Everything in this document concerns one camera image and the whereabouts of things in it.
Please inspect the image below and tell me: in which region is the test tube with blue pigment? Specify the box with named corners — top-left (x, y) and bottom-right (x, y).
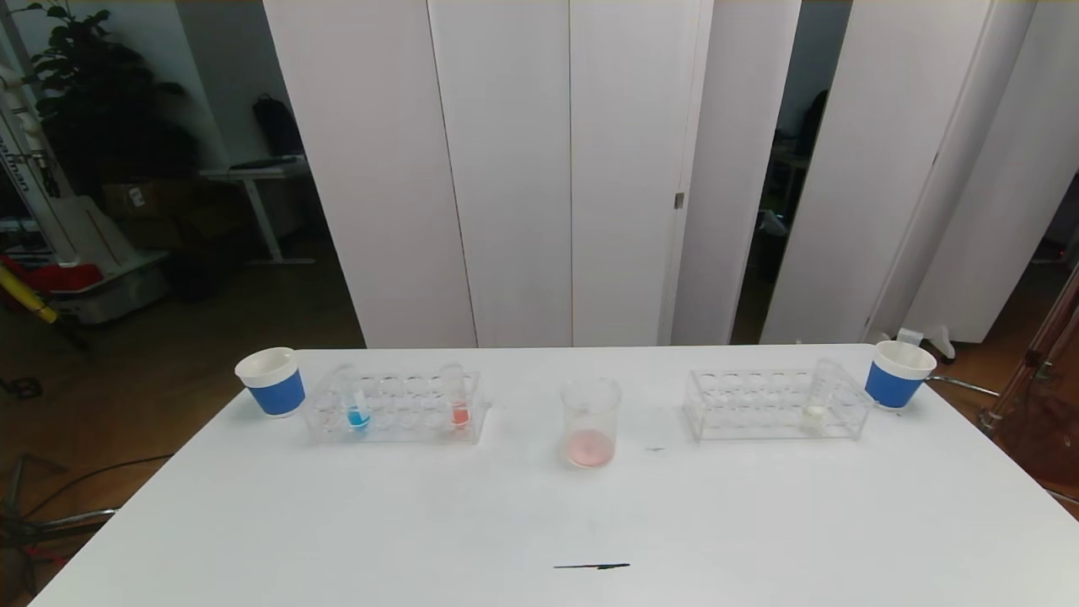
top-left (336, 364), bottom-right (373, 432)

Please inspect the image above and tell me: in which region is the clear glass beaker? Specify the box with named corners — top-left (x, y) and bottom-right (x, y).
top-left (561, 376), bottom-right (623, 470)

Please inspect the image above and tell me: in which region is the clear acrylic test tube rack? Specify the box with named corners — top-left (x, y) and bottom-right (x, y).
top-left (684, 366), bottom-right (876, 443)
top-left (302, 368), bottom-right (491, 445)

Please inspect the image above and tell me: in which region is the test tube with yellow pigment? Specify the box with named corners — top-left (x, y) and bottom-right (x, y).
top-left (801, 357), bottom-right (845, 434)

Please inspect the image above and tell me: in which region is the blue and white paper cup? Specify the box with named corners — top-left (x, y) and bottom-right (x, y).
top-left (234, 346), bottom-right (306, 418)
top-left (865, 340), bottom-right (938, 411)

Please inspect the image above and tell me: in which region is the white standing desk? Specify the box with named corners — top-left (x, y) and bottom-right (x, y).
top-left (201, 158), bottom-right (317, 266)

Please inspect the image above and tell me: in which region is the black backpack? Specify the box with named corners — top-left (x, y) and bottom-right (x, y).
top-left (253, 93), bottom-right (303, 157)

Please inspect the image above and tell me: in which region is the brown cardboard box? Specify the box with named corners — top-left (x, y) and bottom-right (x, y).
top-left (101, 179), bottom-right (203, 250)

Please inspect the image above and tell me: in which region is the grey storage bin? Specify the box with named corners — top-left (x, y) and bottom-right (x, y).
top-left (51, 253), bottom-right (169, 325)

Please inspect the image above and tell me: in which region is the white leaning board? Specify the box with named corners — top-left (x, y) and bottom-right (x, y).
top-left (51, 196), bottom-right (136, 272)

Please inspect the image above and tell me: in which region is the dark green potted plant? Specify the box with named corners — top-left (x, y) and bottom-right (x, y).
top-left (17, 0), bottom-right (199, 203)

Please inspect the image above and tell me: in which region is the red bag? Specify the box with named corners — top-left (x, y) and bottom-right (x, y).
top-left (0, 253), bottom-right (104, 294)

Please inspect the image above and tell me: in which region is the white banner stand with lettering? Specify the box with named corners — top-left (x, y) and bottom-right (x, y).
top-left (0, 59), bottom-right (77, 262)

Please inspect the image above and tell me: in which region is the metal chair base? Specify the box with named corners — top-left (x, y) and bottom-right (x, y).
top-left (0, 455), bottom-right (119, 591)

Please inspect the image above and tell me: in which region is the black floor cable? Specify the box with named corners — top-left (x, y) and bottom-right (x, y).
top-left (25, 454), bottom-right (174, 517)

